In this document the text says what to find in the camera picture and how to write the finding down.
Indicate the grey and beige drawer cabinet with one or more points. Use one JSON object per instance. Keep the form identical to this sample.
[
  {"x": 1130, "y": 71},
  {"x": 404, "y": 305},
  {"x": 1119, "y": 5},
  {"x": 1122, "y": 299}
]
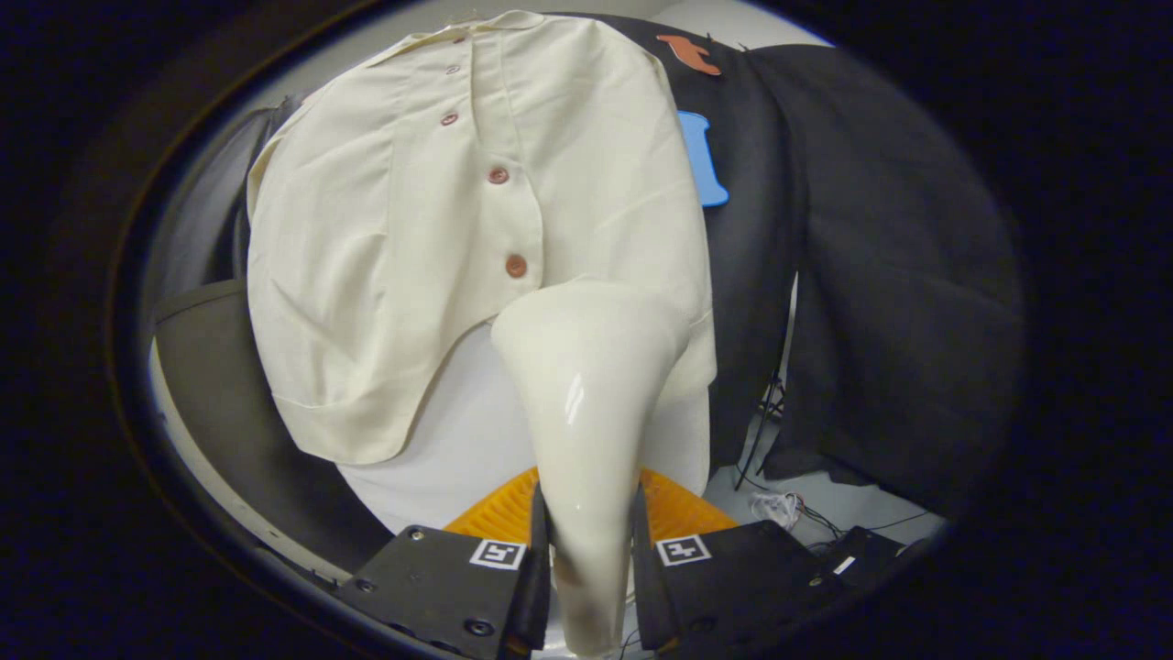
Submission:
[{"x": 238, "y": 431}]

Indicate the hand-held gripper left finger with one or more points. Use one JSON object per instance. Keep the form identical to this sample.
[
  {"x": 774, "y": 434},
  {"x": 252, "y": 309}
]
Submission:
[{"x": 534, "y": 605}]

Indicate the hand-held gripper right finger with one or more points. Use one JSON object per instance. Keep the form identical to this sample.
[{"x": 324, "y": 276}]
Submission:
[{"x": 651, "y": 600}]

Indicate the cream button-up shirt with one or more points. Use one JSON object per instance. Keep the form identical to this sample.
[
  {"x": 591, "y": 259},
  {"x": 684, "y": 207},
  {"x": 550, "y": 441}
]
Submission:
[{"x": 385, "y": 275}]

